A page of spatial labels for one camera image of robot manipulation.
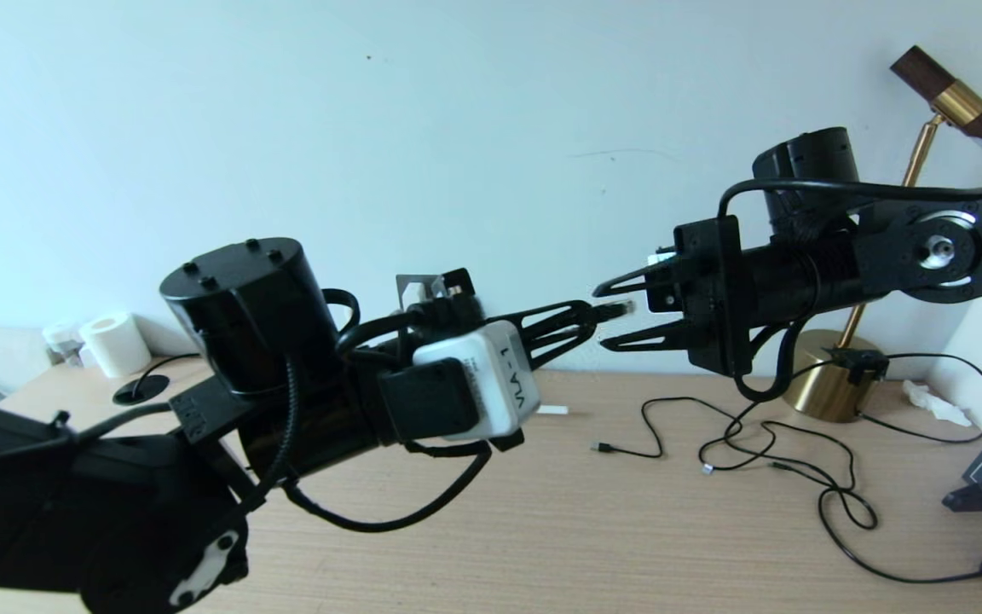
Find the white router with antennas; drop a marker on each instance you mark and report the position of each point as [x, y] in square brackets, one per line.
[552, 410]

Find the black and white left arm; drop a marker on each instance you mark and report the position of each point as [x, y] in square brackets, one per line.
[31, 512]

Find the brass desk lamp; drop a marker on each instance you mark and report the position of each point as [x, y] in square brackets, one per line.
[823, 392]

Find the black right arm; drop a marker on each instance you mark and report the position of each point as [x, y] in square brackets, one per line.
[926, 247]

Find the white power adapter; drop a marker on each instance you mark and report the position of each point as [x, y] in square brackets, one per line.
[411, 294]

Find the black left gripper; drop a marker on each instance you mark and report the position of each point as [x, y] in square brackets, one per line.
[453, 298]

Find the crumpled white tissue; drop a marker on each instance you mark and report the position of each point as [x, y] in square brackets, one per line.
[934, 402]

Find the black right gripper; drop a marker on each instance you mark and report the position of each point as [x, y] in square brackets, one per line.
[713, 298]

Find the grey wall socket plate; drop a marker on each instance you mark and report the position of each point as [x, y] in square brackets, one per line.
[410, 280]

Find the white toilet paper roll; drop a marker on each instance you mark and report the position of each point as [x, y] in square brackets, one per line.
[116, 345]

